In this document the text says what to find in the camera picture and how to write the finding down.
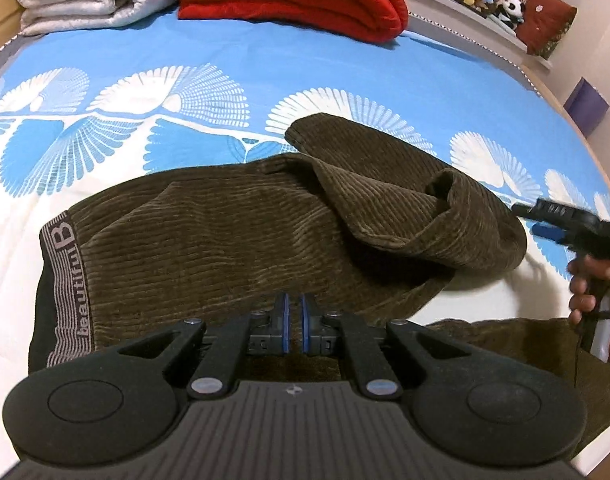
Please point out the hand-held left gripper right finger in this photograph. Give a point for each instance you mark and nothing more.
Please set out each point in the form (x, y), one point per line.
(305, 327)

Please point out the dark red cushion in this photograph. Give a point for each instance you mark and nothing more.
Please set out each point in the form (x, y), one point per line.
(542, 20)

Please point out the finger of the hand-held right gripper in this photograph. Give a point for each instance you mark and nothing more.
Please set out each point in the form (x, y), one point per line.
(550, 210)
(547, 234)

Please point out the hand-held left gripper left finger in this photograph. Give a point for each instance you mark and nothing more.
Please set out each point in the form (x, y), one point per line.
(283, 327)

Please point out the purple box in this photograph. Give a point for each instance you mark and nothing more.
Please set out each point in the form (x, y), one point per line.
(587, 107)

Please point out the white headboard shelf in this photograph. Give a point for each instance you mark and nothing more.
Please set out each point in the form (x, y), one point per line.
(465, 25)

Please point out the person's right hand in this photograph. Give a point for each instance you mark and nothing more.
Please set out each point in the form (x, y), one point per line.
(585, 280)

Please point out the blue white printed bed sheet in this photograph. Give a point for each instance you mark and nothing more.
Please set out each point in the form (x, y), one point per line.
(285, 70)

